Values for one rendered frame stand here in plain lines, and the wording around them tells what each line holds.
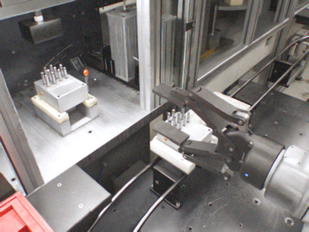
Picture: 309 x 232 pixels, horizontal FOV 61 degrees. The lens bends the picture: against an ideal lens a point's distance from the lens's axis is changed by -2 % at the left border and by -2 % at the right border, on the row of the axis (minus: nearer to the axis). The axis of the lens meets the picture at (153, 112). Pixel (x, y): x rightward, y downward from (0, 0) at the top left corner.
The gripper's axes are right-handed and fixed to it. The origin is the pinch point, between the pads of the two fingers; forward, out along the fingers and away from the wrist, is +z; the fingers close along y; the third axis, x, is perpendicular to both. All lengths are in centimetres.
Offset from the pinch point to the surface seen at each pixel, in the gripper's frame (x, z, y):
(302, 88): -236, 14, -113
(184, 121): -18.3, 8.2, -17.8
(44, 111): 6.5, 39.4, -16.1
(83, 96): -2.9, 33.1, -12.9
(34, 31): 3.3, 39.4, 6.5
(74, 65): -19, 62, -20
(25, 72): 0, 64, -16
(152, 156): -68, 65, -113
